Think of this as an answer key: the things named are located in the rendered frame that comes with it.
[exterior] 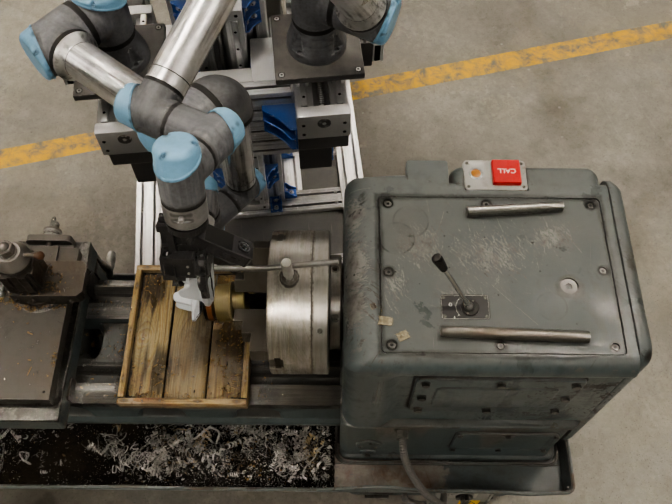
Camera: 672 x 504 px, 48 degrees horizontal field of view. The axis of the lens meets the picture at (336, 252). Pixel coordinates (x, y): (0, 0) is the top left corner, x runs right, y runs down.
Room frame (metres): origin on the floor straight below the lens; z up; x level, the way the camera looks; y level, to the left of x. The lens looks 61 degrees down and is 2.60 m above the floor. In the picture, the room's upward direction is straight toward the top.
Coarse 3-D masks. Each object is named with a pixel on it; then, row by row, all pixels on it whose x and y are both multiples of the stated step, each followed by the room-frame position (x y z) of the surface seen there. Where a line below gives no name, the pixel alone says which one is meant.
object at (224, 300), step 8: (216, 288) 0.72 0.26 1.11; (224, 288) 0.72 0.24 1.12; (232, 288) 0.72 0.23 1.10; (216, 296) 0.70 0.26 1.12; (224, 296) 0.70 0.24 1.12; (232, 296) 0.70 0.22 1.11; (240, 296) 0.70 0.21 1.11; (248, 296) 0.72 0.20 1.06; (216, 304) 0.68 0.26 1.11; (224, 304) 0.68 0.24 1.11; (232, 304) 0.68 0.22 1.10; (240, 304) 0.68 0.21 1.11; (248, 304) 0.71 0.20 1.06; (208, 312) 0.67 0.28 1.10; (216, 312) 0.67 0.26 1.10; (224, 312) 0.67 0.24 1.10; (232, 312) 0.67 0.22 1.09; (208, 320) 0.66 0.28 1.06; (224, 320) 0.66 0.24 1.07; (232, 320) 0.66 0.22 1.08
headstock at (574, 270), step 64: (384, 192) 0.88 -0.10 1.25; (448, 192) 0.88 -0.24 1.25; (512, 192) 0.88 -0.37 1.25; (576, 192) 0.88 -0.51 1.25; (384, 256) 0.72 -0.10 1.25; (448, 256) 0.72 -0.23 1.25; (512, 256) 0.72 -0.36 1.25; (576, 256) 0.72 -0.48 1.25; (448, 320) 0.58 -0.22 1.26; (512, 320) 0.58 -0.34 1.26; (576, 320) 0.58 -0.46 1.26; (640, 320) 0.59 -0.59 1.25; (384, 384) 0.49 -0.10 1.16; (448, 384) 0.49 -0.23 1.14; (512, 384) 0.49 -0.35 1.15; (576, 384) 0.49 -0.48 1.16
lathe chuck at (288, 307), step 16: (272, 240) 0.78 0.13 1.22; (288, 240) 0.78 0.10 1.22; (304, 240) 0.78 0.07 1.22; (272, 256) 0.73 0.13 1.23; (288, 256) 0.73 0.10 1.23; (304, 256) 0.73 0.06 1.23; (272, 272) 0.69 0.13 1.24; (304, 272) 0.70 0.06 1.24; (272, 288) 0.66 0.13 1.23; (288, 288) 0.66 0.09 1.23; (304, 288) 0.66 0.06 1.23; (272, 304) 0.63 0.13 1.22; (288, 304) 0.63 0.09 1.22; (304, 304) 0.63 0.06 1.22; (272, 320) 0.60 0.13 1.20; (288, 320) 0.60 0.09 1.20; (304, 320) 0.60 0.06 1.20; (272, 336) 0.58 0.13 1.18; (288, 336) 0.58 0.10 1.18; (304, 336) 0.58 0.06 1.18; (272, 352) 0.56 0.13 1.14; (288, 352) 0.56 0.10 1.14; (304, 352) 0.56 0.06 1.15; (272, 368) 0.55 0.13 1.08; (288, 368) 0.55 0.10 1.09; (304, 368) 0.55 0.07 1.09
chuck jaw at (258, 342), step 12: (240, 312) 0.67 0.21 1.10; (252, 312) 0.67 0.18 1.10; (264, 312) 0.67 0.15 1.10; (240, 324) 0.64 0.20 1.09; (252, 324) 0.64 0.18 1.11; (264, 324) 0.64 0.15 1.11; (252, 336) 0.61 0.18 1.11; (264, 336) 0.61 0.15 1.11; (252, 348) 0.58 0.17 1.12; (264, 348) 0.58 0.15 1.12; (276, 360) 0.55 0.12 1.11
